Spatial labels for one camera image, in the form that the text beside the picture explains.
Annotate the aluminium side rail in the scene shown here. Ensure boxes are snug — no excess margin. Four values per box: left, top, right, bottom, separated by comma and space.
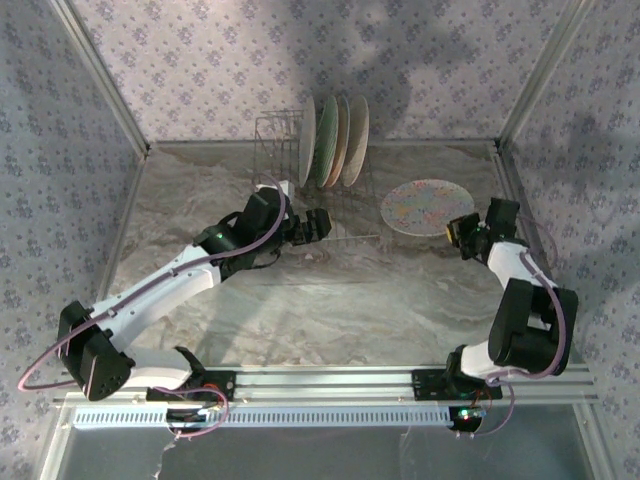
492, 139, 571, 364
39, 144, 151, 480

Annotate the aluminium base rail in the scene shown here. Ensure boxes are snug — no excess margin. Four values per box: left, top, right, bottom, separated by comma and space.
53, 363, 600, 407

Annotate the vivid colourful squiggle plate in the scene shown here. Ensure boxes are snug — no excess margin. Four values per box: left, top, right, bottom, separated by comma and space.
298, 95, 317, 187

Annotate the grey plaid plate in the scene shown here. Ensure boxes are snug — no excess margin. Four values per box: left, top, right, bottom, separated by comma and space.
341, 94, 371, 187

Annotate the wire dish rack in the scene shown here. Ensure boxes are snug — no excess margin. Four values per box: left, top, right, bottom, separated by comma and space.
248, 110, 381, 246

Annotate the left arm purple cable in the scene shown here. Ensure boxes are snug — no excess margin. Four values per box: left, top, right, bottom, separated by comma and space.
17, 173, 291, 441

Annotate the aluminium back rail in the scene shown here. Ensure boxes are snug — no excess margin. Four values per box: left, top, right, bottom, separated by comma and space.
147, 139, 501, 150

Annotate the green white striped plate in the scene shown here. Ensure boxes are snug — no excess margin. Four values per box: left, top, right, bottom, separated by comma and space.
312, 95, 340, 187

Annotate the red blue colour block plate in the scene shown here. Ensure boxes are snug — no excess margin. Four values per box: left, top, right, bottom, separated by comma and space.
327, 95, 351, 187

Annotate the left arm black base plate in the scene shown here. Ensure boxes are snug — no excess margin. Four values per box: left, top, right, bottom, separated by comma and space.
147, 368, 237, 402

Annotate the white torn tape strip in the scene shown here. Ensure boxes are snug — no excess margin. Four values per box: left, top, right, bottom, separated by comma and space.
152, 432, 181, 480

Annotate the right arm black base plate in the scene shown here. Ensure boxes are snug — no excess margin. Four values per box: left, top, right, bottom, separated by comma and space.
410, 368, 504, 402

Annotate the pastel colourful squiggle plate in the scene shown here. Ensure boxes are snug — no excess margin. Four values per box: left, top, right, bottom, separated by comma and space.
379, 178, 475, 237

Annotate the aluminium frame post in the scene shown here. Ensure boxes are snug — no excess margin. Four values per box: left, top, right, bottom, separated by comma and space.
49, 0, 151, 156
497, 0, 597, 149

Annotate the white slotted cable duct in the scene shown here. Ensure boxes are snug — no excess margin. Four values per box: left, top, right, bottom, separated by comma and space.
73, 403, 454, 430

